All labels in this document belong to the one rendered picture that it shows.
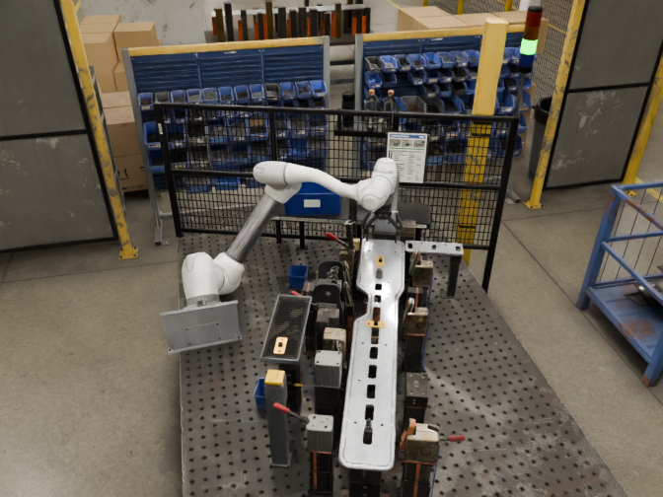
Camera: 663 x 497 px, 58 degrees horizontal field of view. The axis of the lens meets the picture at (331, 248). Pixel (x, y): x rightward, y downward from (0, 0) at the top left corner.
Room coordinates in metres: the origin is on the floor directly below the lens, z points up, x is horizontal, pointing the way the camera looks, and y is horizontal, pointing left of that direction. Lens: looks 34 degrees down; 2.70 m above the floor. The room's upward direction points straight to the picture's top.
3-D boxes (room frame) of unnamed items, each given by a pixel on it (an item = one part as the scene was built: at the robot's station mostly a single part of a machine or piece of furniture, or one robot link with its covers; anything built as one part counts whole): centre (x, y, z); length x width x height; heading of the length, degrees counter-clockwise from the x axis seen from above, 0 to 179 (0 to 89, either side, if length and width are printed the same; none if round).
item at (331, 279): (2.05, 0.00, 0.94); 0.18 x 0.13 x 0.49; 174
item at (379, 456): (1.91, -0.19, 1.00); 1.38 x 0.22 x 0.02; 174
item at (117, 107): (5.27, 2.12, 0.52); 1.21 x 0.81 x 1.05; 17
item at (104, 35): (6.66, 2.32, 0.52); 1.20 x 0.80 x 1.05; 10
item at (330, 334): (1.79, -0.02, 0.89); 0.13 x 0.11 x 0.38; 84
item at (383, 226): (2.65, -0.28, 1.17); 0.12 x 0.01 x 0.34; 84
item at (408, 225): (2.65, -0.40, 0.88); 0.08 x 0.08 x 0.36; 84
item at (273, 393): (1.48, 0.20, 0.92); 0.08 x 0.08 x 0.44; 84
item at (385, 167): (2.38, -0.23, 1.47); 0.13 x 0.11 x 0.16; 161
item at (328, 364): (1.62, 0.01, 0.90); 0.13 x 0.10 x 0.41; 84
